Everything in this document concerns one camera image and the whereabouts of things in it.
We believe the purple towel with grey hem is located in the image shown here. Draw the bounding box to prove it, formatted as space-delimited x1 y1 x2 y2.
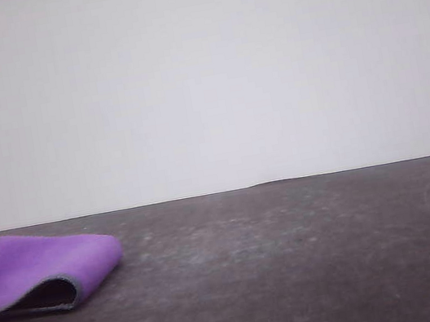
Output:
0 215 133 322

